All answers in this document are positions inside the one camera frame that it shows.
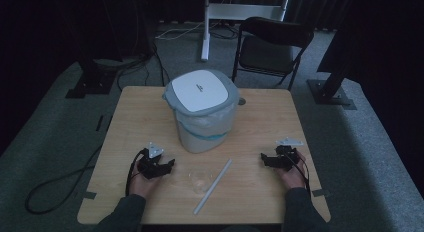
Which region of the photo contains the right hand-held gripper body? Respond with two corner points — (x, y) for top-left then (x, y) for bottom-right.
(270, 136), (305, 170)

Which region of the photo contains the person's left hand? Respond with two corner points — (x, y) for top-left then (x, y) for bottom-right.
(128, 165), (162, 198)

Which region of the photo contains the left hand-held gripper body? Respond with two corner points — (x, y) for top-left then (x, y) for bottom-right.
(137, 141), (170, 180)

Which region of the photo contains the person's right hand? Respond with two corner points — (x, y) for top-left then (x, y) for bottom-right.
(273, 150), (308, 190)

